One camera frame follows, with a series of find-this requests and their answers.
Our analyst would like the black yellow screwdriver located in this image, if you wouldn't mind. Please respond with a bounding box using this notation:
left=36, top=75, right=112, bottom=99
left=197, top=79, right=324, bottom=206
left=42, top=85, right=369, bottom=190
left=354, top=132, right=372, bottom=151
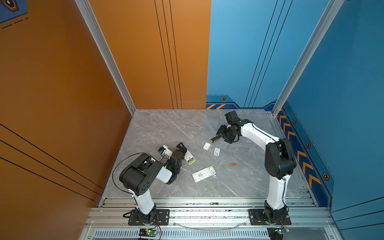
left=211, top=135, right=222, bottom=143

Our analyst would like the white battery cover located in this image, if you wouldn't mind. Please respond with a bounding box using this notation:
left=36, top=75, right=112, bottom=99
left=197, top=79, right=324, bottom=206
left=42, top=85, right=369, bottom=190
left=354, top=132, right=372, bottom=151
left=203, top=143, right=211, bottom=151
left=214, top=148, right=220, bottom=157

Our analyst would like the white TCL remote control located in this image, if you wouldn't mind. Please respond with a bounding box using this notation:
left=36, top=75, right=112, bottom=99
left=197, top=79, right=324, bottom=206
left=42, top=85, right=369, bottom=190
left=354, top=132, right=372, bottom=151
left=192, top=166, right=216, bottom=183

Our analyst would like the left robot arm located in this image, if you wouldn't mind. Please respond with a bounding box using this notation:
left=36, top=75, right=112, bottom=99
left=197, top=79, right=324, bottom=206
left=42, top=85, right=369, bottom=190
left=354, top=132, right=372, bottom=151
left=119, top=143, right=196, bottom=225

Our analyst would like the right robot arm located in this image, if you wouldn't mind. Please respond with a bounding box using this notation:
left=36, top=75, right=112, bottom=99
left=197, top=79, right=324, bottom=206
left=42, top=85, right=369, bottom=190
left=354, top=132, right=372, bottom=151
left=217, top=111, right=297, bottom=225

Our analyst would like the left green circuit board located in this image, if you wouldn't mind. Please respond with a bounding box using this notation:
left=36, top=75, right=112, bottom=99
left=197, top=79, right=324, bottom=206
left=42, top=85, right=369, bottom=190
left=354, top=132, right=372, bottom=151
left=138, top=228, right=160, bottom=240

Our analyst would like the green circuit board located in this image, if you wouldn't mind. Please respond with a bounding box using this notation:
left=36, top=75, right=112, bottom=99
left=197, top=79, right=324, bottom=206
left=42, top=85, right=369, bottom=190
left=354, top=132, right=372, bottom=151
left=267, top=228, right=290, bottom=240
left=138, top=228, right=160, bottom=240

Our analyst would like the right green circuit board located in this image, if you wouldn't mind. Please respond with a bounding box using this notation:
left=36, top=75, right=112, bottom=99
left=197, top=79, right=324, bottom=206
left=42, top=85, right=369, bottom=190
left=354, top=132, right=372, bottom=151
left=267, top=228, right=290, bottom=240

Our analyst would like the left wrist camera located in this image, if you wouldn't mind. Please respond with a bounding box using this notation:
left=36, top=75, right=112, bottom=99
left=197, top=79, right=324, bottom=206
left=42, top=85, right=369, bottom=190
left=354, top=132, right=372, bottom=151
left=158, top=145, right=173, bottom=159

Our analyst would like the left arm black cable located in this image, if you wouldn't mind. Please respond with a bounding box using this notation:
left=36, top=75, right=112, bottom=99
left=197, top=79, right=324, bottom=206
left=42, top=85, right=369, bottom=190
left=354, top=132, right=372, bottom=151
left=111, top=152, right=145, bottom=196

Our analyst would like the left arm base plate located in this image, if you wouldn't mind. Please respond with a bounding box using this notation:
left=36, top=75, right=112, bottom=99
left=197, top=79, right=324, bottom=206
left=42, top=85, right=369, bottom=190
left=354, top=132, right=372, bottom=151
left=128, top=209, right=170, bottom=226

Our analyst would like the aluminium rail frame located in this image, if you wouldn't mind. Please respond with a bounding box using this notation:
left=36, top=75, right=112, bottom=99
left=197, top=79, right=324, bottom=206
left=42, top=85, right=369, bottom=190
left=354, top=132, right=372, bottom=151
left=80, top=193, right=342, bottom=240

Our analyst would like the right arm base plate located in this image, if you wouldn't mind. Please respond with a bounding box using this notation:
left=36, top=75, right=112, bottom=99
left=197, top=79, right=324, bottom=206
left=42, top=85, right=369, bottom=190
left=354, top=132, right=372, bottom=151
left=248, top=208, right=292, bottom=226

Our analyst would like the clear cable on rail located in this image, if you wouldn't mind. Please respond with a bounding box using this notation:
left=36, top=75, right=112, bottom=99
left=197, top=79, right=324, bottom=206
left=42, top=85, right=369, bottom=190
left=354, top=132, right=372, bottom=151
left=171, top=221, right=248, bottom=231

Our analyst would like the right aluminium corner post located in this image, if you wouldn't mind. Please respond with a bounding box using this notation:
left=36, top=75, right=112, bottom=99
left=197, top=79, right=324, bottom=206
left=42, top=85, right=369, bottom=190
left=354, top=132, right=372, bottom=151
left=272, top=0, right=344, bottom=118

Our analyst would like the aluminium corner post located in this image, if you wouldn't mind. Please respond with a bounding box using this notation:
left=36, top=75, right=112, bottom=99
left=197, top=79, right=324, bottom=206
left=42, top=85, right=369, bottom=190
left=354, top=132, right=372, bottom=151
left=75, top=0, right=136, bottom=116
left=272, top=0, right=344, bottom=118

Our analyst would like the left aluminium corner post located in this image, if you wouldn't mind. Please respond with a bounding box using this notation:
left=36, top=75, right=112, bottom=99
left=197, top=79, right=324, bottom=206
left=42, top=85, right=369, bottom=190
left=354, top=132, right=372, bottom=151
left=75, top=0, right=136, bottom=116

